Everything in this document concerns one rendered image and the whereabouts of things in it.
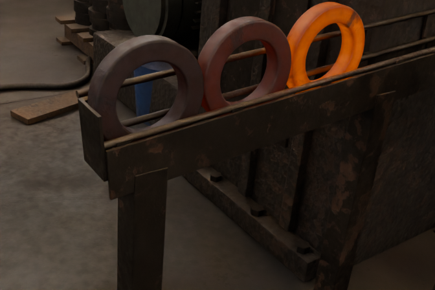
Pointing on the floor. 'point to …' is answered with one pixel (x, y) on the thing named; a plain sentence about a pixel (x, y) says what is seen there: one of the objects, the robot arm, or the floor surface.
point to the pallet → (93, 17)
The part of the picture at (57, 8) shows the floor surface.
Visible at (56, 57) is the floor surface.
